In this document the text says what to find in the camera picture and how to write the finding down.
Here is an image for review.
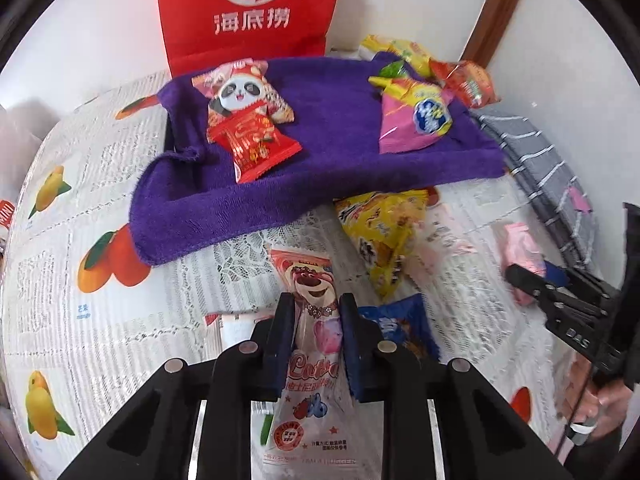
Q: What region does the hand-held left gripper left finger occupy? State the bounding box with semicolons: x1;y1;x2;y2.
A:
59;292;298;480

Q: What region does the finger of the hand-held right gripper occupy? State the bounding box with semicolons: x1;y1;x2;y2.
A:
504;262;568;317
544;260;621;312

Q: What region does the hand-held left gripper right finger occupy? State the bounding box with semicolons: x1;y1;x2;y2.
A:
339;292;573;480

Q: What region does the pale pink snack packet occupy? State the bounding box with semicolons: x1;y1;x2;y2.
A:
502;222;548;306

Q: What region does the pink bear snack packet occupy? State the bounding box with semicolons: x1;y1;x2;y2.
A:
250;246;362;480

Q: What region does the yellow triangular snack packet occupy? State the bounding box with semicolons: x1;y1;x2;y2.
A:
334;187;441;301

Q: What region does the purple towel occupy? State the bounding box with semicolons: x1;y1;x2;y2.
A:
129;51;507;267

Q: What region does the red snack packet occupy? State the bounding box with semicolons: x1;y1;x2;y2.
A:
206;110;303;184

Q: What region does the pink yellow snack packet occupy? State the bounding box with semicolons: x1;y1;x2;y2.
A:
368;76;456;156

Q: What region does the panda snack packet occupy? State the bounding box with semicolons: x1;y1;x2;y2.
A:
191;58;296;131

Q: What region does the green snack packet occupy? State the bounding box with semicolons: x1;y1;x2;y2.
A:
377;59;411;81

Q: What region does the person's right hand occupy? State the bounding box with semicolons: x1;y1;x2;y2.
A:
550;355;626;456

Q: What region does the white snack packet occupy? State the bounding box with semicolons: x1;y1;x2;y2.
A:
205;311;275;351

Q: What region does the blue cookie packet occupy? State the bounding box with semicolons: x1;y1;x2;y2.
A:
357;292;441;363

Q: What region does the grey checked cloth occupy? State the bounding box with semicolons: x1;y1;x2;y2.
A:
470;105;596;271

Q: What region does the red orange chips bag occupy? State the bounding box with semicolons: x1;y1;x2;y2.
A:
429;59;501;109

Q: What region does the yellow chips bag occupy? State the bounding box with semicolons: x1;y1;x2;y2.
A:
360;35;436;78

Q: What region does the red paper bag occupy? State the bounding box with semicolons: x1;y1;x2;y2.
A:
154;0;347;78

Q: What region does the white plastic bag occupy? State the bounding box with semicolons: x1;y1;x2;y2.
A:
0;97;63;243

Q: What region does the brown wooden door frame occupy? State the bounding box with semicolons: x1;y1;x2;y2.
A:
460;0;533;68

